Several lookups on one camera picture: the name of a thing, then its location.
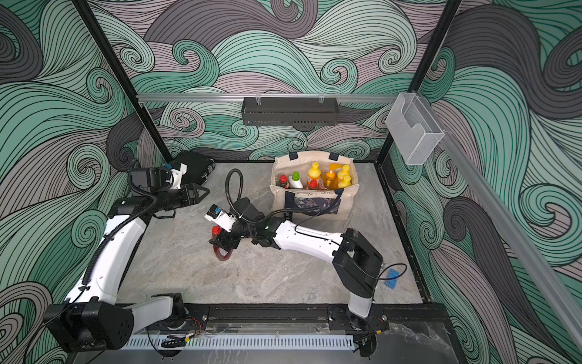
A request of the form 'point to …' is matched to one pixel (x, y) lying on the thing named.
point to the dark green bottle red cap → (283, 180)
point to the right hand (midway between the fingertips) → (213, 234)
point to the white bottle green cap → (294, 180)
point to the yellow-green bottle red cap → (313, 183)
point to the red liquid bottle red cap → (220, 254)
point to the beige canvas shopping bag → (309, 203)
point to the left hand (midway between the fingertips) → (202, 189)
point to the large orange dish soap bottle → (330, 180)
